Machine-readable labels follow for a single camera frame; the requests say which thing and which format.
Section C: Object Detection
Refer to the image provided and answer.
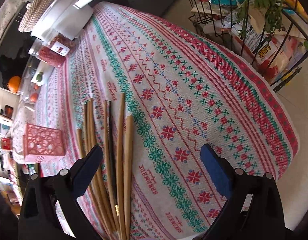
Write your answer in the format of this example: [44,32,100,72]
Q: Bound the pink perforated utensil holder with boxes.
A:
[23,124,66,163]

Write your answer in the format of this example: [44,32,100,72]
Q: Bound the black chopstick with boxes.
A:
[108,101,119,216]

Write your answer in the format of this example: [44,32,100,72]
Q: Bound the clear jar with tangerines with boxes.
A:
[21,81,42,103]

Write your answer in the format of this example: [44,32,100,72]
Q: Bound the large orange fruit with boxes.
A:
[8,76,21,93]

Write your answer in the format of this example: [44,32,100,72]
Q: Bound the patterned red green tablecloth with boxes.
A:
[35,0,300,240]

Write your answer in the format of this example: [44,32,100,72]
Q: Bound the white bowl with squash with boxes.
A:
[31,61,54,86]

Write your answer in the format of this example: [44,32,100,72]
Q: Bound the black microwave oven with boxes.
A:
[0,6,34,89]

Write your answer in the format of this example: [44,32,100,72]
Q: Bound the jar of red goji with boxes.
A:
[28,38,66,68]

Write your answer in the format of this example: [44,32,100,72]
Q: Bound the jar with white label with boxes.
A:
[47,34,75,57]

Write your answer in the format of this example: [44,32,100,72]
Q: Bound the woven basket lid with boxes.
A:
[18,0,53,33]

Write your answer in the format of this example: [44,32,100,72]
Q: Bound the white rice cooker pot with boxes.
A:
[31,0,93,41]

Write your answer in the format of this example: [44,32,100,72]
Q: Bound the black wire rack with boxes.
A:
[189,0,308,91]

